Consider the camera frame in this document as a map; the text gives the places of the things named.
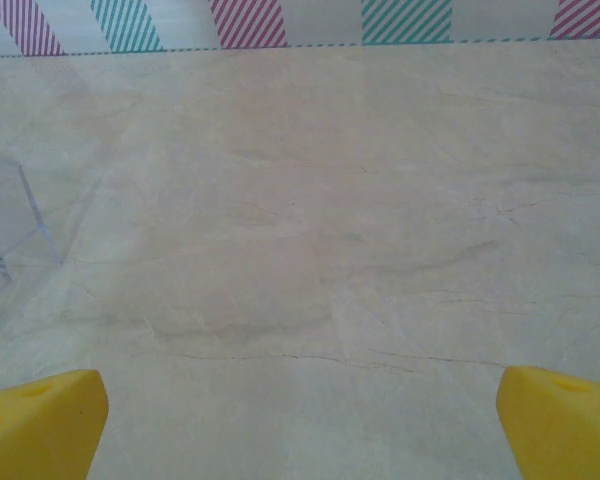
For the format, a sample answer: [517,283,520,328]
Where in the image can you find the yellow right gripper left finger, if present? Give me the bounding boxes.
[0,369,110,480]

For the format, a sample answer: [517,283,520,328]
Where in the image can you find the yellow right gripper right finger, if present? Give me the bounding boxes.
[496,365,600,480]

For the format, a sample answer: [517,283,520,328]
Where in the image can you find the clear acrylic card stand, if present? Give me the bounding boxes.
[0,155,106,351]

